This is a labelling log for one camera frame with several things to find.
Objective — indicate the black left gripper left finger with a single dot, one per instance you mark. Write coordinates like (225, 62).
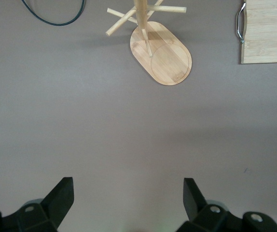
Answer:
(44, 215)

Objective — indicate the wooden mug rack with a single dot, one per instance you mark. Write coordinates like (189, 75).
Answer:
(170, 62)

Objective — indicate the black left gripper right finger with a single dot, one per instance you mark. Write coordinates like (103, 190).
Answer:
(208, 217)

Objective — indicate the bamboo cutting board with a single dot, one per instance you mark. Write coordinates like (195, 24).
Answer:
(261, 36)

